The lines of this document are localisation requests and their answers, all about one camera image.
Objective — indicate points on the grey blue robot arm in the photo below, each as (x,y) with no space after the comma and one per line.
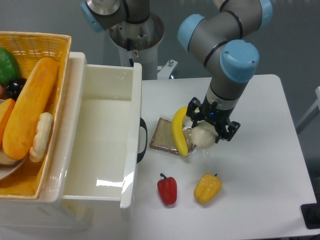
(217,43)

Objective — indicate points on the long orange bread loaf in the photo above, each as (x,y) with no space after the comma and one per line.
(21,126)

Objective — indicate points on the yellow wicker basket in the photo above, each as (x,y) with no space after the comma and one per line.
(28,48)

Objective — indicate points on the wrapped brown bread slice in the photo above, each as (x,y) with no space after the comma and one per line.
(162,138)

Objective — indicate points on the white metal bracket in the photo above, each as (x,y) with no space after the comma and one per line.
(167,71)

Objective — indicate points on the black device at edge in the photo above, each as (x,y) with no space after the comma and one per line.
(311,215)

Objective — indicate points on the small cream squash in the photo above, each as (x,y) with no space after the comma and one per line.
(41,137)

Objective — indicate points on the black round fruit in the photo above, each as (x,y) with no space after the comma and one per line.
(14,87)

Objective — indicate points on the black drawer handle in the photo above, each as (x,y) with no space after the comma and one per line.
(143,140)

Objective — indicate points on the open upper white drawer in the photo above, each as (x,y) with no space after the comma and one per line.
(103,162)

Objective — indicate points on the red fruit at edge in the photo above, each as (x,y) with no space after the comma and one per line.
(2,92)

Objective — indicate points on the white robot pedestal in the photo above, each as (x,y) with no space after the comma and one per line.
(138,43)

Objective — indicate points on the orange fruit slice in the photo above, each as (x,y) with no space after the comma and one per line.
(6,109)

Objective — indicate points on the yellow banana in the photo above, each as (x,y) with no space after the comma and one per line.
(180,133)

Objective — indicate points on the green bell pepper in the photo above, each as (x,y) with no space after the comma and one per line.
(9,67)

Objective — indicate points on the white drawer cabinet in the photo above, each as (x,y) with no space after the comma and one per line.
(51,209)

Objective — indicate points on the white frame at right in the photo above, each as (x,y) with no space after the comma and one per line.
(310,113)

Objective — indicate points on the yellow bell pepper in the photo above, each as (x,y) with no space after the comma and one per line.
(207,188)

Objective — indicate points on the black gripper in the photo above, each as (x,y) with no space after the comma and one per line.
(209,112)

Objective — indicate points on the red bell pepper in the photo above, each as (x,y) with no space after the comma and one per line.
(167,189)

